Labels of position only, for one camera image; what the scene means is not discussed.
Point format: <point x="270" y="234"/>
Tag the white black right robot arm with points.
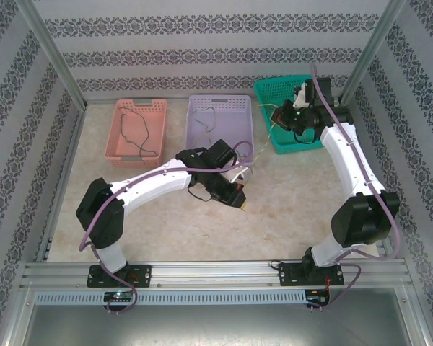
<point x="350" y="162"/>

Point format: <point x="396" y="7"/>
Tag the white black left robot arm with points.
<point x="151" y="180"/>

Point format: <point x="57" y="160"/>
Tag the green plastic basket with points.
<point x="285" y="144"/>

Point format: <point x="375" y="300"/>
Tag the purple plastic basket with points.
<point x="231" y="122"/>

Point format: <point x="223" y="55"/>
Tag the pink plastic basket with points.
<point x="133" y="126"/>

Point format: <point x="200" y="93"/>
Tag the right circuit board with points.
<point x="315" y="297"/>

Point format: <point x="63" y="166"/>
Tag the circuit board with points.
<point x="315" y="297"/>
<point x="119" y="296"/>

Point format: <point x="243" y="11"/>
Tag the grey metal front panel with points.
<point x="216" y="324"/>

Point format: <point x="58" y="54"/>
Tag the left circuit board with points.
<point x="119" y="296"/>

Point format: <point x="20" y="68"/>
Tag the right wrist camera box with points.
<point x="302" y="97"/>

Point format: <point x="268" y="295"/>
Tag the white plastic mounting bracket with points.
<point x="238" y="174"/>

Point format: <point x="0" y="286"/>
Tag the right aluminium side rail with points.
<point x="362" y="144"/>

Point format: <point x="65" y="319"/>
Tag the aluminium side rail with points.
<point x="75" y="129"/>
<point x="362" y="144"/>

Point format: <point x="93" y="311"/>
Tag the aluminium mounting rail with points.
<point x="216" y="274"/>

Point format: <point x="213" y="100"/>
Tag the right aluminium frame post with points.
<point x="371" y="54"/>

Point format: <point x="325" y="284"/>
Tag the aluminium frame post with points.
<point x="54" y="54"/>
<point x="371" y="54"/>

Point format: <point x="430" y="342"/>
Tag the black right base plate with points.
<point x="288" y="275"/>

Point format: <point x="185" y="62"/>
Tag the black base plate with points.
<point x="288" y="275"/>
<point x="144" y="275"/>

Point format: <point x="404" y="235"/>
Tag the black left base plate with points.
<point x="144" y="275"/>

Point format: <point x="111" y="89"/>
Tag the left aluminium side rail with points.
<point x="75" y="129"/>

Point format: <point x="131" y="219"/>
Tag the left aluminium frame post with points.
<point x="54" y="54"/>

